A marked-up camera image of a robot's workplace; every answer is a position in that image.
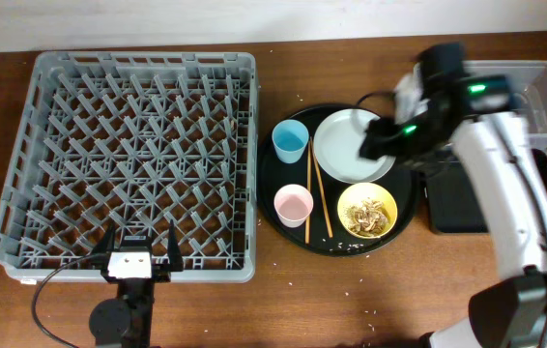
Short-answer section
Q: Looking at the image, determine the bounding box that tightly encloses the right wooden chopstick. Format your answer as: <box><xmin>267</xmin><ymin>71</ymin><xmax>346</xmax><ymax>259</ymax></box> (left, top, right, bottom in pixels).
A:
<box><xmin>308</xmin><ymin>137</ymin><xmax>333</xmax><ymax>239</ymax></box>

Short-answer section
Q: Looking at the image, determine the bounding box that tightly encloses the clear plastic bin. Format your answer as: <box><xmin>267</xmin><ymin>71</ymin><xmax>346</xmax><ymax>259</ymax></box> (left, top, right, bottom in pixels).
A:
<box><xmin>413</xmin><ymin>59</ymin><xmax>547</xmax><ymax>155</ymax></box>

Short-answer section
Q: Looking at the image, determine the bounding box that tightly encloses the wooden chopstick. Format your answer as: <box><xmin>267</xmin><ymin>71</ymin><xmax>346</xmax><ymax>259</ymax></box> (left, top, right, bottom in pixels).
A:
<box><xmin>304</xmin><ymin>139</ymin><xmax>313</xmax><ymax>245</ymax></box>
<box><xmin>308</xmin><ymin>137</ymin><xmax>333</xmax><ymax>239</ymax></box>

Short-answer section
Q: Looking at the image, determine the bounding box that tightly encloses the round black tray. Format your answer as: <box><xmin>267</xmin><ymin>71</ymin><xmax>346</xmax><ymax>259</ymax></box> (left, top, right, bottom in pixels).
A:
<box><xmin>256</xmin><ymin>103</ymin><xmax>420</xmax><ymax>257</ymax></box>

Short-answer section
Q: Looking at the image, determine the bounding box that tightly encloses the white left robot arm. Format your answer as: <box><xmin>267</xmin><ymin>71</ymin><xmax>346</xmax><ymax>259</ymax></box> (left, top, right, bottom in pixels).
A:
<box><xmin>89</xmin><ymin>224</ymin><xmax>184</xmax><ymax>347</ymax></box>

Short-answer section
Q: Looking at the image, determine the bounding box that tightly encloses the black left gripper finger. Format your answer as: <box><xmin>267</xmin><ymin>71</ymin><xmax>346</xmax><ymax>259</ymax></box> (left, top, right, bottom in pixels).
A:
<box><xmin>166</xmin><ymin>221</ymin><xmax>184</xmax><ymax>272</ymax></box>
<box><xmin>90</xmin><ymin>222</ymin><xmax>115</xmax><ymax>263</ymax></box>

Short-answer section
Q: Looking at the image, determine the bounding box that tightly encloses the black rectangular tray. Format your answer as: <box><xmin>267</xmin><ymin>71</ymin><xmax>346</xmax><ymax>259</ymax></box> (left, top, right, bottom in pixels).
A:
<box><xmin>425</xmin><ymin>149</ymin><xmax>547</xmax><ymax>234</ymax></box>

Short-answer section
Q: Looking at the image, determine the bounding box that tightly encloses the grey dishwasher rack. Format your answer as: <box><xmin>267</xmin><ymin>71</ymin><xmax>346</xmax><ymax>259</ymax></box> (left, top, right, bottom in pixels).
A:
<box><xmin>0</xmin><ymin>51</ymin><xmax>259</xmax><ymax>284</ymax></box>

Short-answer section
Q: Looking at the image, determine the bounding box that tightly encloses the grey round plate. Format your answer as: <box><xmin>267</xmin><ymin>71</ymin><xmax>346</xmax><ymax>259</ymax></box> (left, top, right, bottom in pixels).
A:
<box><xmin>313</xmin><ymin>109</ymin><xmax>395</xmax><ymax>184</ymax></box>

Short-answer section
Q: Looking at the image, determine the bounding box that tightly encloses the food scraps pile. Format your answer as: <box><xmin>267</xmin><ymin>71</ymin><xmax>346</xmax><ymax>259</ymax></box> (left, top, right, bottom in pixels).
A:
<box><xmin>346</xmin><ymin>199</ymin><xmax>389</xmax><ymax>238</ymax></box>

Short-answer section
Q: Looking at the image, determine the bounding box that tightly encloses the light blue cup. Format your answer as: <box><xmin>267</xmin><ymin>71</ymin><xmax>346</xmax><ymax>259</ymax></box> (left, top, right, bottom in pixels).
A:
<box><xmin>272</xmin><ymin>119</ymin><xmax>309</xmax><ymax>164</ymax></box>

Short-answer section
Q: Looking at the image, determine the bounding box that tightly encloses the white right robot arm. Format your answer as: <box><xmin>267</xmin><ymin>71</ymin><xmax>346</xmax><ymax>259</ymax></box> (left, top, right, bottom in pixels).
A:
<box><xmin>359</xmin><ymin>43</ymin><xmax>547</xmax><ymax>347</ymax></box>

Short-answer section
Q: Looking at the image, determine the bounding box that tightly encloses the pink cup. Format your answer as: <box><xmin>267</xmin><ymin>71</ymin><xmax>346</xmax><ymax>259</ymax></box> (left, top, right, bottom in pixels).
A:
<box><xmin>273</xmin><ymin>184</ymin><xmax>309</xmax><ymax>228</ymax></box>

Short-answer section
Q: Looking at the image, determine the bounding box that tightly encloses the left wooden chopstick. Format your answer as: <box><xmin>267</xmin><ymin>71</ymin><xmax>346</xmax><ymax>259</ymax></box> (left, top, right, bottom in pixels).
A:
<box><xmin>304</xmin><ymin>139</ymin><xmax>313</xmax><ymax>245</ymax></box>

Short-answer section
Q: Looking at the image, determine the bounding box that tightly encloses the yellow bowl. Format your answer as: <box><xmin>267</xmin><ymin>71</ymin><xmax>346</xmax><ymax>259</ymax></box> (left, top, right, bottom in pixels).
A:
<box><xmin>337</xmin><ymin>183</ymin><xmax>398</xmax><ymax>240</ymax></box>

